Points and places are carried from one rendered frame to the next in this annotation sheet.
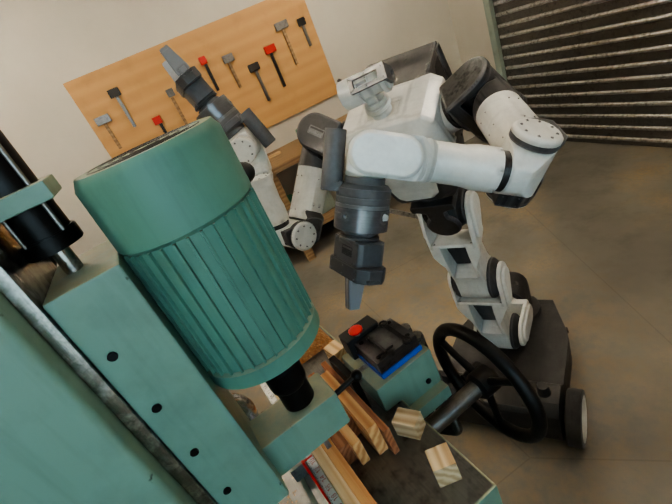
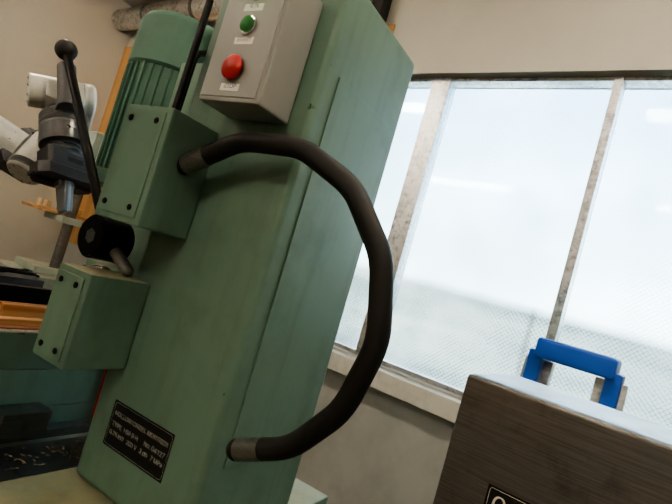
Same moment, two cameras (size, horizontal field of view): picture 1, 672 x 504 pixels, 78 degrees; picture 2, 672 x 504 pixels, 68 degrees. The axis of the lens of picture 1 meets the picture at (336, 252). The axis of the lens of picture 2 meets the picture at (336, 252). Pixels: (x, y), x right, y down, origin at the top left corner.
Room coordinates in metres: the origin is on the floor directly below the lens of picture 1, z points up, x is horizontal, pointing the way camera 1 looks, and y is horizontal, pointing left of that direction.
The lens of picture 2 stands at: (0.80, 1.06, 1.16)
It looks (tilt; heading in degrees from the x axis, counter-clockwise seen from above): 3 degrees up; 230
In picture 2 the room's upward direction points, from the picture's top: 16 degrees clockwise
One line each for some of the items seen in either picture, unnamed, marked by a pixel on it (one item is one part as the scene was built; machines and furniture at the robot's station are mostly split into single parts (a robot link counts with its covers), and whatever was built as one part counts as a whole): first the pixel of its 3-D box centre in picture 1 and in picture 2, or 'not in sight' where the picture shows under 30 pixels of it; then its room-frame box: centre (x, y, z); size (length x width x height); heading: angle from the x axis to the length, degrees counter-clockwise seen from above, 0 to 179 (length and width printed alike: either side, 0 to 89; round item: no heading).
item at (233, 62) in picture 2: not in sight; (232, 66); (0.57, 0.51, 1.36); 0.03 x 0.01 x 0.03; 109
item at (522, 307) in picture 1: (503, 322); not in sight; (1.31, -0.51, 0.28); 0.21 x 0.20 x 0.13; 139
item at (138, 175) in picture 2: not in sight; (156, 171); (0.58, 0.40, 1.23); 0.09 x 0.08 x 0.15; 109
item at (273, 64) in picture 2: not in sight; (260, 50); (0.54, 0.50, 1.40); 0.10 x 0.06 x 0.16; 109
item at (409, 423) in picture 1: (408, 423); not in sight; (0.51, 0.01, 0.92); 0.04 x 0.03 x 0.04; 49
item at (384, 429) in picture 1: (356, 402); not in sight; (0.59, 0.08, 0.93); 0.24 x 0.01 x 0.06; 19
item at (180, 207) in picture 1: (212, 257); (167, 117); (0.51, 0.15, 1.35); 0.18 x 0.18 x 0.31
